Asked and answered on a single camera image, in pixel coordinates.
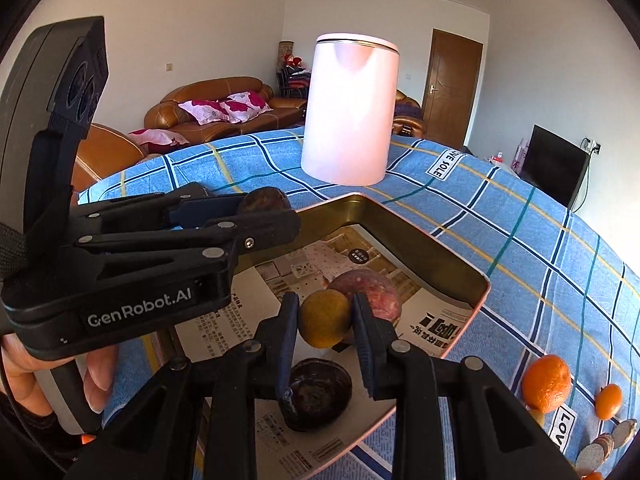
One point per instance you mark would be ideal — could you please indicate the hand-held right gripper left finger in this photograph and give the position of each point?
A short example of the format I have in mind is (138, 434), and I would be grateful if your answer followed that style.
(287, 345)

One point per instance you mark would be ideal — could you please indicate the brown leather sofa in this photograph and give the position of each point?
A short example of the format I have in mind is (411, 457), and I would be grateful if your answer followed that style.
(220, 87)

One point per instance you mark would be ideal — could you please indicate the tall patterned floor vase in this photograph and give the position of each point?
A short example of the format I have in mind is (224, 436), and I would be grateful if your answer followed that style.
(285, 50)

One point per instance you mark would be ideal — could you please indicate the large orange tangerine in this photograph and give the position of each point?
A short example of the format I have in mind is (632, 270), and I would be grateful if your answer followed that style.
(546, 382)

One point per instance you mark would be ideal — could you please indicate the yellow-green orange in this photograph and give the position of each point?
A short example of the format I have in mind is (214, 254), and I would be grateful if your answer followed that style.
(325, 318)

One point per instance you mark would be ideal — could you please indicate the black television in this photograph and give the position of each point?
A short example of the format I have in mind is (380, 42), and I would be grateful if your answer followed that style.
(552, 165)

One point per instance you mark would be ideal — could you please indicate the wrinkled dark passion fruit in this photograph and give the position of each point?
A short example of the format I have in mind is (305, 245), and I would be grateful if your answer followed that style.
(322, 392)

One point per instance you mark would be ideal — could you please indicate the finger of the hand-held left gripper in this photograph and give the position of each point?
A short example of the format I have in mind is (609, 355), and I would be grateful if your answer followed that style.
(200, 210)
(260, 230)

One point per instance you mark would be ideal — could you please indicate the reddish purple passion fruit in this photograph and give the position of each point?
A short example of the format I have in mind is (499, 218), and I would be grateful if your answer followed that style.
(372, 290)

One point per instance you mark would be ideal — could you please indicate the pink bag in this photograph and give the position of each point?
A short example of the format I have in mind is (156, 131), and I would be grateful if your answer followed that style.
(520, 155)

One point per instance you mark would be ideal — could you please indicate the brown wooden door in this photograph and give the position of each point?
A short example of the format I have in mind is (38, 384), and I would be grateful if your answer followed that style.
(452, 90)

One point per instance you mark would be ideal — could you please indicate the person's left hand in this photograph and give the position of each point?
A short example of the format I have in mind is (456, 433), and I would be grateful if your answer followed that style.
(19, 375)

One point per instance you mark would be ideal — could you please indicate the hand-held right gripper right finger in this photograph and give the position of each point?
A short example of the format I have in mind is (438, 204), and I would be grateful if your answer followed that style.
(363, 347)

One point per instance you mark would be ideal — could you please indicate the blue plaid tablecloth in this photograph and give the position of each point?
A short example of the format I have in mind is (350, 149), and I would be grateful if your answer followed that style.
(500, 240)

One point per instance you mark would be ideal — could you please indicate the gold metal tray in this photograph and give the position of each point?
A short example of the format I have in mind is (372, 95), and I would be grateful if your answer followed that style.
(400, 232)

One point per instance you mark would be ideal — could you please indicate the dark purple passion fruit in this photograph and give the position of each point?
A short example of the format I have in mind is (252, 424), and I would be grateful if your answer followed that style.
(265, 201)

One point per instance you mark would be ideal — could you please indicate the brown leather armchair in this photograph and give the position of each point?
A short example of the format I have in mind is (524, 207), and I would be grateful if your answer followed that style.
(407, 122)
(107, 152)

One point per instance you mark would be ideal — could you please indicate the white electric kettle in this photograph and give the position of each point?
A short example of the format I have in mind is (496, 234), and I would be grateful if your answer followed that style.
(350, 110)

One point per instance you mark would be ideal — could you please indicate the small orange tangerine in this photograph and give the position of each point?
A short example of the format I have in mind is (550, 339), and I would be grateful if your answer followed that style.
(593, 475)
(609, 401)

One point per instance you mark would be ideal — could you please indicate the chair with piled clothes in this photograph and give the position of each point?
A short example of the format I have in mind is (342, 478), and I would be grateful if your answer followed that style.
(294, 82)

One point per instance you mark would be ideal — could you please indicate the pink floral pillow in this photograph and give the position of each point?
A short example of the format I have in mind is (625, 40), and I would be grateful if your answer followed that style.
(202, 110)
(246, 104)
(156, 137)

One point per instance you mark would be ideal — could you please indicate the wall power socket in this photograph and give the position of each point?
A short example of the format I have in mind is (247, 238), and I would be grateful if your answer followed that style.
(593, 146)

